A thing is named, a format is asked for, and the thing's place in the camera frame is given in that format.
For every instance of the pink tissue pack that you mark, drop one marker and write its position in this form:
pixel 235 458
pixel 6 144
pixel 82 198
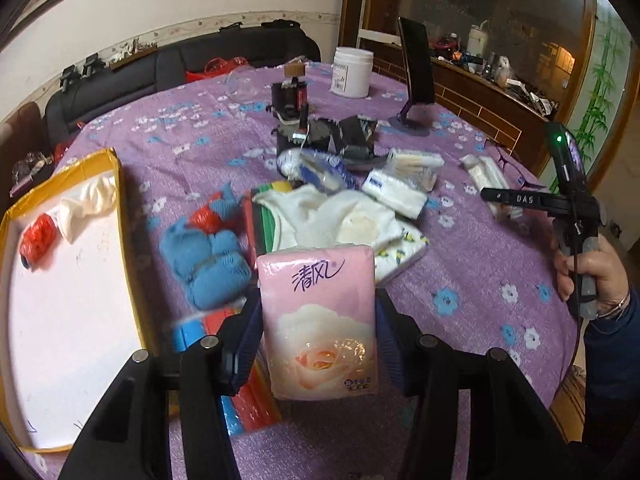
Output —
pixel 320 320

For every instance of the person's right hand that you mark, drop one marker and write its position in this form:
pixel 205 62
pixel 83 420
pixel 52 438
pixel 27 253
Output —
pixel 612 280

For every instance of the red mesh scrubber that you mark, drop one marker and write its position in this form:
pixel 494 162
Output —
pixel 39 240

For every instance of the clear plastic wrap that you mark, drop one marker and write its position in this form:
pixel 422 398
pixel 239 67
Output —
pixel 240 85

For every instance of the purple-framed eyeglasses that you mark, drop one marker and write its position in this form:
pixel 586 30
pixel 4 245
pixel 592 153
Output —
pixel 522 178

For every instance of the white tissue packet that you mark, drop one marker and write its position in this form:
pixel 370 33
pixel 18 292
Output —
pixel 482 172

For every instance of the lemon print cloth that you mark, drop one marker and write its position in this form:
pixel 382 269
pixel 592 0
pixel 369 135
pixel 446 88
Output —
pixel 400 252

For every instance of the purple floral tablecloth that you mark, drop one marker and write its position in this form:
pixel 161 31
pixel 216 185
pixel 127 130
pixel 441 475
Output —
pixel 475 270

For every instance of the blue and white plastic bag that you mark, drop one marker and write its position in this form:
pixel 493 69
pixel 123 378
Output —
pixel 320 167

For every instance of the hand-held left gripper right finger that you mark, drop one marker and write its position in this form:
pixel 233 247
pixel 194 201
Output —
pixel 387 345

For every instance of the blue knitted cloth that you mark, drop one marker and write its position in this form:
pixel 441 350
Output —
pixel 205 265

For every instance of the wooden tray with trinkets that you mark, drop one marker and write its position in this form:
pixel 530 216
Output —
pixel 132 52

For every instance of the cream cloth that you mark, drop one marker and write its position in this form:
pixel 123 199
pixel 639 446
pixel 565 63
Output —
pixel 85 205

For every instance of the small black gadget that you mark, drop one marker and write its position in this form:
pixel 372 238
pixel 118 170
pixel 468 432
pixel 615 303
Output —
pixel 71 79
pixel 94 66

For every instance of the black foil packet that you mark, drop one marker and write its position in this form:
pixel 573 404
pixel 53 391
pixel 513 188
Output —
pixel 357 135
pixel 322 132

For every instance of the white kettle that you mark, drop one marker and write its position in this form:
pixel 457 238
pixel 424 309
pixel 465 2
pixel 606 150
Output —
pixel 479 40

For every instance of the black sofa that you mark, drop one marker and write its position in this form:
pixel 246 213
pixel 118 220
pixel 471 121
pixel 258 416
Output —
pixel 175 65

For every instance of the white plastic jar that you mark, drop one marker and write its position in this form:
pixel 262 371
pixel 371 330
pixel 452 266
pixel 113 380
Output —
pixel 352 75

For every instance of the white towel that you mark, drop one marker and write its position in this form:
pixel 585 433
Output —
pixel 320 215

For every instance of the grey phone stand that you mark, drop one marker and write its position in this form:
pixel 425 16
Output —
pixel 407 122

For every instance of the white and blue tissue pack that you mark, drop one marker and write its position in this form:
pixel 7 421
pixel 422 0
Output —
pixel 395 195

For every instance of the red plastic bag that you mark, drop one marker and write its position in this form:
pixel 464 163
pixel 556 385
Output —
pixel 220 67

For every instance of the multicoloured sponge pack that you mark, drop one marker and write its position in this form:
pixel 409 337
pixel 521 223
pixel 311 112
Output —
pixel 260 230

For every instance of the blue and red striped pack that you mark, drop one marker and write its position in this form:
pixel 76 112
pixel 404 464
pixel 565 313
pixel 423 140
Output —
pixel 245 410

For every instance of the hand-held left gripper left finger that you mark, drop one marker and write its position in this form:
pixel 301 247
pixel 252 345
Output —
pixel 240 360

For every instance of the black smartphone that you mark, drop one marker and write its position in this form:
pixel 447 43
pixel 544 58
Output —
pixel 417 60

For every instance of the yellow-rimmed cardboard box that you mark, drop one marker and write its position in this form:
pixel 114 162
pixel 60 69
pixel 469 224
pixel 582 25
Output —
pixel 75 335

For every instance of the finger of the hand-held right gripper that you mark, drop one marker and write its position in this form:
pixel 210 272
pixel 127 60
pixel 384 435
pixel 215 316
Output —
pixel 515 199

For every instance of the small black red-label device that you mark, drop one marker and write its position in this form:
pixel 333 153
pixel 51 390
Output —
pixel 290 96

